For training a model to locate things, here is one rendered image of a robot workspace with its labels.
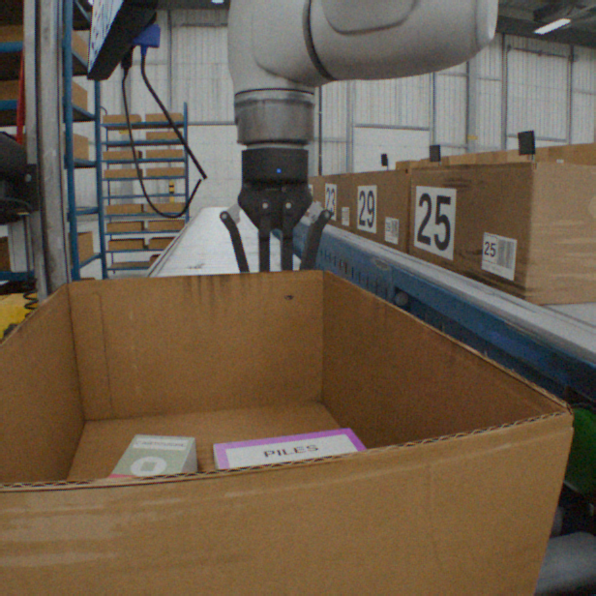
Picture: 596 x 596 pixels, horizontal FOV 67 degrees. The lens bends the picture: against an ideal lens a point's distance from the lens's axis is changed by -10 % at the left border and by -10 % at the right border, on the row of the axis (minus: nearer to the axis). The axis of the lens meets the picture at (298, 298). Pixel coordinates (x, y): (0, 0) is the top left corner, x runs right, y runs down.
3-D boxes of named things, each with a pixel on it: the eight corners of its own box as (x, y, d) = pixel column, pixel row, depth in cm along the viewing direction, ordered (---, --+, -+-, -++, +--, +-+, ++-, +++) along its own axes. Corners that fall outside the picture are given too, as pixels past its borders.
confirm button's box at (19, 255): (25, 264, 65) (21, 217, 63) (46, 263, 65) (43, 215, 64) (7, 273, 58) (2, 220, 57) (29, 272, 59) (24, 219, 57)
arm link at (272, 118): (232, 104, 57) (232, 153, 58) (234, 89, 48) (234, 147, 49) (308, 104, 58) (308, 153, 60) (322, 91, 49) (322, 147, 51)
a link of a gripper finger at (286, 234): (277, 199, 58) (288, 198, 58) (280, 292, 60) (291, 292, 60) (281, 200, 54) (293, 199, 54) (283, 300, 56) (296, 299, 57)
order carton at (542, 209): (406, 257, 94) (409, 167, 90) (535, 256, 99) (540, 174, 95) (523, 306, 56) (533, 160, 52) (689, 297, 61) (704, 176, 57)
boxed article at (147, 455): (104, 547, 34) (94, 498, 33) (141, 476, 44) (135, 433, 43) (173, 553, 34) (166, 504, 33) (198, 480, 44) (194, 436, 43)
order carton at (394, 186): (352, 236, 134) (352, 172, 130) (451, 235, 138) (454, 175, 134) (402, 256, 96) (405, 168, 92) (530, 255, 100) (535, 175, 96)
